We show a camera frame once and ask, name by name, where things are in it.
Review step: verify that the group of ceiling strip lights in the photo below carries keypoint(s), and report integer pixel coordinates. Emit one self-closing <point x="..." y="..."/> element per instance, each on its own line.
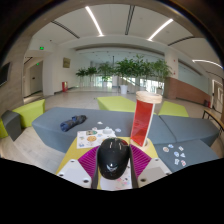
<point x="94" y="20"/>

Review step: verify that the group of potted plants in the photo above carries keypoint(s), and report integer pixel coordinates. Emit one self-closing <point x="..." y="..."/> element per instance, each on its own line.
<point x="126" y="68"/>

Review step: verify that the white sticker sheet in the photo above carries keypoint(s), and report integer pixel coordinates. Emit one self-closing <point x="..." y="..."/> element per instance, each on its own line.
<point x="88" y="138"/>

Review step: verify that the black wall screen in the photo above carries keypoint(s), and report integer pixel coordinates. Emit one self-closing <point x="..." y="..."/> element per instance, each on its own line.
<point x="4" y="74"/>

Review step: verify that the red fire cabinet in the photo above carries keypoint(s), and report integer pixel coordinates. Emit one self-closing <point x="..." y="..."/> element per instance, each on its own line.
<point x="64" y="86"/>

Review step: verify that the yellow-green upholstered bench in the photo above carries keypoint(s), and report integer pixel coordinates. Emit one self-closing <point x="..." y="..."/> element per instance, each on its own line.
<point x="173" y="109"/>
<point x="116" y="104"/>

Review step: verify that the brown wall plaque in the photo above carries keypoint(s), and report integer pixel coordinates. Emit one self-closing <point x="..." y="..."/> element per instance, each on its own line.
<point x="66" y="62"/>

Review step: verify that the folded dark blue umbrella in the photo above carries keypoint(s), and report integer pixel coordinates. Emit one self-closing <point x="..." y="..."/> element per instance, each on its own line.
<point x="71" y="123"/>

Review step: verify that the red panel wooden stand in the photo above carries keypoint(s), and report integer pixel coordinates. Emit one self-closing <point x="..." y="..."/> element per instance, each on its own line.
<point x="142" y="123"/>

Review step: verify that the grey upholstered ottoman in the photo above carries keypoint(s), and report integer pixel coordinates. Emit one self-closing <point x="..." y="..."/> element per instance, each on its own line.
<point x="12" y="123"/>

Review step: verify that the grey upholstered sofa module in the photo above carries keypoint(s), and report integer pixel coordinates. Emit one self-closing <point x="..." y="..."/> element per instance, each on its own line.
<point x="186" y="128"/>
<point x="50" y="125"/>
<point x="200" y="155"/>

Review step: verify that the yellow-green upholstered ottoman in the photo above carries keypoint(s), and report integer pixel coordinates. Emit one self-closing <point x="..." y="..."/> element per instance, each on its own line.
<point x="30" y="111"/>
<point x="2" y="128"/>

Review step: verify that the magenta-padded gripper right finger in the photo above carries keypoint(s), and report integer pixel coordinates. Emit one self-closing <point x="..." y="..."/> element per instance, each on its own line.
<point x="141" y="163"/>

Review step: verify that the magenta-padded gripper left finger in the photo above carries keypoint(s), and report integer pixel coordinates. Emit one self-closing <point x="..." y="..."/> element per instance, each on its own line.
<point x="86" y="163"/>

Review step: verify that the group of small stickers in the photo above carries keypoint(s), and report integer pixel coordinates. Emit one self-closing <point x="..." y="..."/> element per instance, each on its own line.
<point x="176" y="154"/>

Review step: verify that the green exit sign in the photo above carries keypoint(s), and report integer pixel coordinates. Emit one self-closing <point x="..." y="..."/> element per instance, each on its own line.
<point x="41" y="48"/>

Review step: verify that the wooden slatted bench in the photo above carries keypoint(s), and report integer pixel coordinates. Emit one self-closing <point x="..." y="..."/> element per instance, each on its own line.
<point x="213" y="118"/>

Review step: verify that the black computer mouse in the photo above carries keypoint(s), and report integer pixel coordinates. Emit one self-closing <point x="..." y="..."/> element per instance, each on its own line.
<point x="113" y="156"/>

